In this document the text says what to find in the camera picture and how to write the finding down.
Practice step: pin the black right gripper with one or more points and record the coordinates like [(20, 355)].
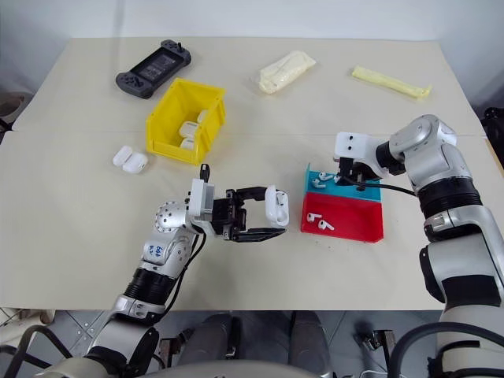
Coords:
[(364, 171)]

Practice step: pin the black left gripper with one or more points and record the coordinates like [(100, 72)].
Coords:
[(228, 214)]

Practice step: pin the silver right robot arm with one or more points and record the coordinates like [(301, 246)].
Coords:
[(441, 185)]

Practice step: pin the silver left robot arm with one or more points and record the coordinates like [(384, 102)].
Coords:
[(165, 252)]

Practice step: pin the yellow plastic bin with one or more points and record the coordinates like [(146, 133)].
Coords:
[(177, 102)]

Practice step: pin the red plastic tray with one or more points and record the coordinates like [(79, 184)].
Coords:
[(354, 220)]

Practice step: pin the long yellow wrapped packet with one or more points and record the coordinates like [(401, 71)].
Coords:
[(390, 82)]

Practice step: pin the dark rounded shape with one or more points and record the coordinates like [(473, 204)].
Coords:
[(313, 338), (214, 334)]

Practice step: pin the cream filled plastic bag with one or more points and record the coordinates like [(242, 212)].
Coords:
[(285, 71)]

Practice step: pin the grey robot torso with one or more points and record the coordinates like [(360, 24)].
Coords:
[(177, 368)]

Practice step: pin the black handheld game controller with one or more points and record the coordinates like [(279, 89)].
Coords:
[(155, 67)]

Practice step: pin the dark round stool base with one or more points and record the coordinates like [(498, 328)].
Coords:
[(10, 106)]

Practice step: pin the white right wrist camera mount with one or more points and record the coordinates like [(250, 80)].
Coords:
[(354, 145)]

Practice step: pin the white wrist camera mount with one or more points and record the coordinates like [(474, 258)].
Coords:
[(201, 201), (354, 145)]

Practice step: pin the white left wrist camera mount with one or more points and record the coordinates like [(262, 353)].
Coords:
[(201, 201)]

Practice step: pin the black object at wall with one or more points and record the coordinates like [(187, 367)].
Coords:
[(494, 120)]

